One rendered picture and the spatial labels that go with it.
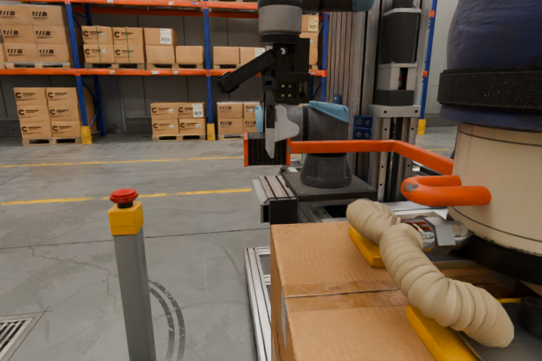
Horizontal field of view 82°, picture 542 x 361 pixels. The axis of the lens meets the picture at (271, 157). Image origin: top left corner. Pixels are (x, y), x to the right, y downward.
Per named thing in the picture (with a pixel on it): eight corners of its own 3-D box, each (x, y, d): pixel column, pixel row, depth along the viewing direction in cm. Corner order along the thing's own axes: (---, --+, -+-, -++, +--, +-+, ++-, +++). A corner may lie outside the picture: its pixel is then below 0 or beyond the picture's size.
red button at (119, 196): (106, 211, 80) (104, 197, 79) (117, 201, 87) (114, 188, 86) (134, 210, 81) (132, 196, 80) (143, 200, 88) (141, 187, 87)
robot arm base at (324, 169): (294, 174, 99) (295, 143, 97) (339, 172, 102) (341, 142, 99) (307, 190, 85) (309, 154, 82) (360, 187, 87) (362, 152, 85)
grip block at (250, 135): (243, 167, 56) (243, 139, 55) (243, 155, 64) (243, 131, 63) (290, 165, 56) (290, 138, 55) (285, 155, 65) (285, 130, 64)
